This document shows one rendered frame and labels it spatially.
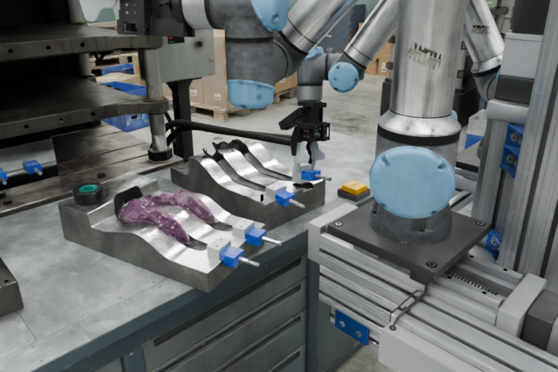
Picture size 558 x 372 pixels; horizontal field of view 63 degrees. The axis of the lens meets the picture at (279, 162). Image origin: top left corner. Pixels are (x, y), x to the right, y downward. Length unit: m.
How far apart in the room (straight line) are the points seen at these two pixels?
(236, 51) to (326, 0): 0.18
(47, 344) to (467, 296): 0.80
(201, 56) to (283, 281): 1.10
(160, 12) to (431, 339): 0.66
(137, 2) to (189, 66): 1.32
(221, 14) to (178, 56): 1.34
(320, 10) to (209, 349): 0.96
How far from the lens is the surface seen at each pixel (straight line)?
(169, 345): 1.28
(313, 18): 0.80
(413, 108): 0.65
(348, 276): 0.97
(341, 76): 1.17
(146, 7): 0.79
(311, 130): 1.33
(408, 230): 0.84
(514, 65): 0.99
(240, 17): 0.70
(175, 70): 2.05
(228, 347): 1.43
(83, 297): 1.18
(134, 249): 1.22
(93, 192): 1.33
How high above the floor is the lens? 1.47
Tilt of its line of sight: 21 degrees down
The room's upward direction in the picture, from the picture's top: straight up
